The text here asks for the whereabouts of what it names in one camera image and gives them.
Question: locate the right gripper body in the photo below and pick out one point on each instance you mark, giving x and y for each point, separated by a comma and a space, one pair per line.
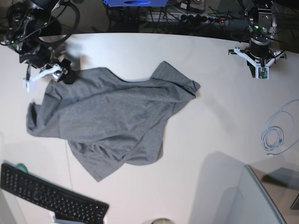
37, 57

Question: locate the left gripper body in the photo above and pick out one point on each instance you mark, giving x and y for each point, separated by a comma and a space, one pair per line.
259, 49

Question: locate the grey t-shirt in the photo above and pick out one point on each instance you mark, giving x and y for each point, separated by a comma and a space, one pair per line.
109, 122

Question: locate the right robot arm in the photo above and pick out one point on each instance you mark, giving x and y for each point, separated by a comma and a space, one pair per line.
28, 21

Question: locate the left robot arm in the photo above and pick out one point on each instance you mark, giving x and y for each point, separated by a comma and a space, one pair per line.
262, 27

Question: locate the black power strip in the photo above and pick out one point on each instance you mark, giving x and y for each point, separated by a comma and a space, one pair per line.
194, 19

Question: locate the blue box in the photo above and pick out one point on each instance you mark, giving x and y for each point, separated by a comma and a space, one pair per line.
127, 3

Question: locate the green tape roll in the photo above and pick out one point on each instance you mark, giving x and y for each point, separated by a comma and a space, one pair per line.
21, 167

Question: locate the black computer keyboard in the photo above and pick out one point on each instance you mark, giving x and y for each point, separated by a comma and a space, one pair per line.
62, 202

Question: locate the grey monitor back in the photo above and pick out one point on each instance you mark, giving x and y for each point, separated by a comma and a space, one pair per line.
261, 198

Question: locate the round tan object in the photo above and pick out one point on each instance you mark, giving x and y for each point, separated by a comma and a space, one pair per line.
162, 221

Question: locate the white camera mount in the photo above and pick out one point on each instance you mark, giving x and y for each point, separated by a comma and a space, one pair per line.
55, 72
259, 71

